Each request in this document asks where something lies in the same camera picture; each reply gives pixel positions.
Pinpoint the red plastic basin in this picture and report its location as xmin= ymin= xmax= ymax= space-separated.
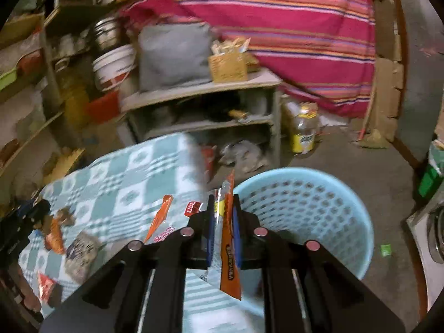
xmin=86 ymin=91 xmax=120 ymax=124

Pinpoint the grey patterned snack packet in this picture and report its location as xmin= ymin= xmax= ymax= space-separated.
xmin=64 ymin=231 xmax=102 ymax=284

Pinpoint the bamboo chopstick holder box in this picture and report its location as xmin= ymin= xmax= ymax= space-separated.
xmin=208 ymin=52 xmax=248 ymax=84

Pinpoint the crumpled clear plastic bag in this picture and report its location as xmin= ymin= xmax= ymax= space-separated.
xmin=219 ymin=140 xmax=269 ymax=174

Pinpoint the orange stick wrapper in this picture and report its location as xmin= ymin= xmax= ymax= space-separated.
xmin=144 ymin=195 xmax=173 ymax=244

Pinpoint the green paper scrap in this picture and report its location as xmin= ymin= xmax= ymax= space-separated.
xmin=380 ymin=244 xmax=392 ymax=257

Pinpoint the grey fabric bag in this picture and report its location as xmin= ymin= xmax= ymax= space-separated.
xmin=138 ymin=22 xmax=214 ymax=92

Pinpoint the light blue plastic basket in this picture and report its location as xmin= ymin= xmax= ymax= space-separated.
xmin=234 ymin=167 xmax=374 ymax=280

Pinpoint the orange crumpled wrapper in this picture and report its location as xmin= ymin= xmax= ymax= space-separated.
xmin=41 ymin=207 xmax=75 ymax=255

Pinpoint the green checkered tablecloth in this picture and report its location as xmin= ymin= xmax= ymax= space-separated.
xmin=16 ymin=132 xmax=264 ymax=333

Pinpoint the orange snack wrapper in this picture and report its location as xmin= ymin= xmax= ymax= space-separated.
xmin=200 ymin=170 xmax=242 ymax=301

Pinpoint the white plastic bucket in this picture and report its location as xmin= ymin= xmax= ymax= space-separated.
xmin=92 ymin=44 xmax=137 ymax=92

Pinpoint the green trash bin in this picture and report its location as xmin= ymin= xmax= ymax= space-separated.
xmin=418 ymin=139 xmax=444 ymax=200

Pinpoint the straw broom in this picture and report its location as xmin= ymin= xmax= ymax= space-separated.
xmin=355 ymin=75 xmax=389 ymax=150

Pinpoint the grey low shelf unit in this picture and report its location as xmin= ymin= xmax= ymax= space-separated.
xmin=121 ymin=68 xmax=281 ymax=167

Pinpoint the steel pot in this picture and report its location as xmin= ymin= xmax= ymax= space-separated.
xmin=92 ymin=17 xmax=122 ymax=53

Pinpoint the red snack wrapper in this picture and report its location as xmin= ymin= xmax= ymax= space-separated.
xmin=37 ymin=271 xmax=57 ymax=303

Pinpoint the red striped cloth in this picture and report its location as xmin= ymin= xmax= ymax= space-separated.
xmin=123 ymin=0 xmax=375 ymax=118

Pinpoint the cooking oil bottle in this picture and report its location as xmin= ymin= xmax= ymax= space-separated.
xmin=292 ymin=102 xmax=319 ymax=154

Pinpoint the wooden handled pan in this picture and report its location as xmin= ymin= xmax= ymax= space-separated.
xmin=229 ymin=109 xmax=250 ymax=123

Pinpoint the tall wooden shelf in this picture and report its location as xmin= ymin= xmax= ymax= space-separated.
xmin=0 ymin=0 xmax=87 ymax=181

